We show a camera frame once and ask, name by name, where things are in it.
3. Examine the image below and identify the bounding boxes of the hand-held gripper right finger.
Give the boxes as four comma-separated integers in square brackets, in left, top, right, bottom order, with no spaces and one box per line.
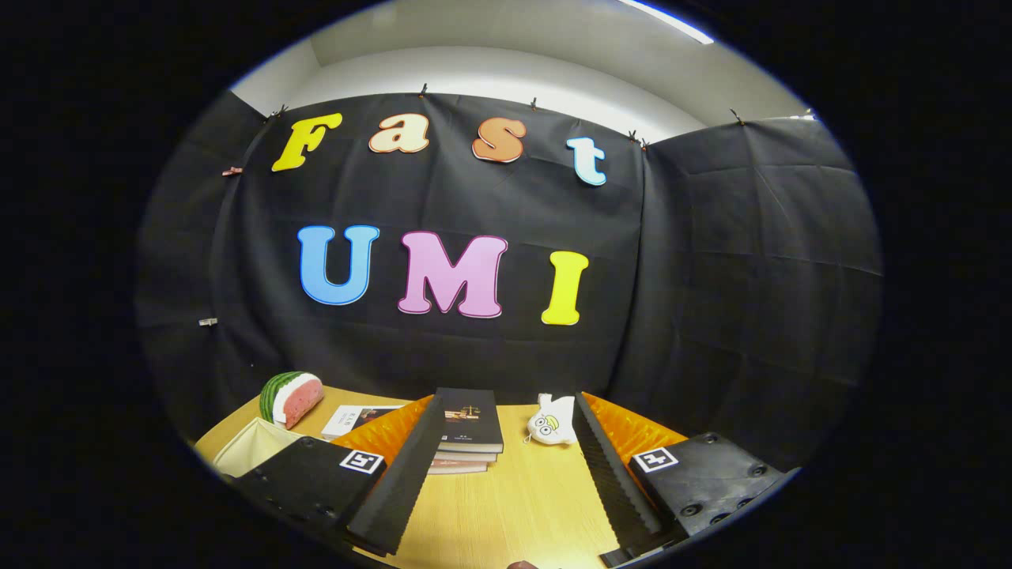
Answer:
[571,391,801,568]

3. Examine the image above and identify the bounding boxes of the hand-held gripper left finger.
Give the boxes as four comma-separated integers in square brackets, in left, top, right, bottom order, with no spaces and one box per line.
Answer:
[235,394,447,556]

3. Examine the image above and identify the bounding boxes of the beige fabric storage box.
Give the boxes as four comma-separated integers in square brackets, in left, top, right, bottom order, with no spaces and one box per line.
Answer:
[212,416,305,478]

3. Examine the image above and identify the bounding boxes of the white book with portrait cover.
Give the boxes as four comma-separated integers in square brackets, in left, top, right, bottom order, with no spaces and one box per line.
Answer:
[321,404,404,441]

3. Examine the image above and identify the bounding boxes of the white plush toy yellow face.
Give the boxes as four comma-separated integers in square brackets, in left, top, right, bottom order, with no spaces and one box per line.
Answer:
[526,393,576,446]

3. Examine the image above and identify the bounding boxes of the black hardcover book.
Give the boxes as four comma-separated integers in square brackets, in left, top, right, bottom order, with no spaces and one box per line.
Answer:
[433,387,504,454]

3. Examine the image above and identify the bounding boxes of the watermelon slice toy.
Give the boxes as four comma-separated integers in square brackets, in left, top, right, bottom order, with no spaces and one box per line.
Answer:
[259,371,325,431]

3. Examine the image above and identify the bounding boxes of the row of black cloth clips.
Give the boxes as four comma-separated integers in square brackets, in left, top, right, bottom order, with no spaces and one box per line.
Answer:
[269,83,746,151]

